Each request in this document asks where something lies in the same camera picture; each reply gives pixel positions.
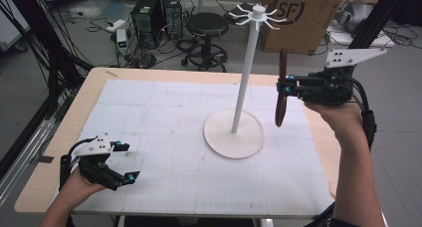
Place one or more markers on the white gridded mat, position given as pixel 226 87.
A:
pixel 172 137

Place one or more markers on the white hook stand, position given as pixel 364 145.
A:
pixel 234 140

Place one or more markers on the large black computer tower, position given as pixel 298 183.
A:
pixel 147 21

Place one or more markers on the white power strip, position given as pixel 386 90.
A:
pixel 115 25

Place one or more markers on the slim black computer tower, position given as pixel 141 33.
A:
pixel 172 14

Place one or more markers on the brown cardboard box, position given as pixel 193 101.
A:
pixel 308 24

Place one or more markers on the black round stool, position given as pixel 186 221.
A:
pixel 207 24

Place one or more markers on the small white device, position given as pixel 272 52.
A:
pixel 121 41

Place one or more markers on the person's right hand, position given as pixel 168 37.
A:
pixel 341 119

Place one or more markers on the brown wooden spoon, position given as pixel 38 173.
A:
pixel 282 111

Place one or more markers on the grey crumpled wrapping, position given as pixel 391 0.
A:
pixel 356 13

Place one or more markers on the silver metal rail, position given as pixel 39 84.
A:
pixel 23 154

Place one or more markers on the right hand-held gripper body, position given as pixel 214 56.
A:
pixel 328 86

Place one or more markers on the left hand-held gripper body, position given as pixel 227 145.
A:
pixel 94 169

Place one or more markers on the person's left hand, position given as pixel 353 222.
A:
pixel 76 188

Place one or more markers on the black aluminium frame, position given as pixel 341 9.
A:
pixel 375 19

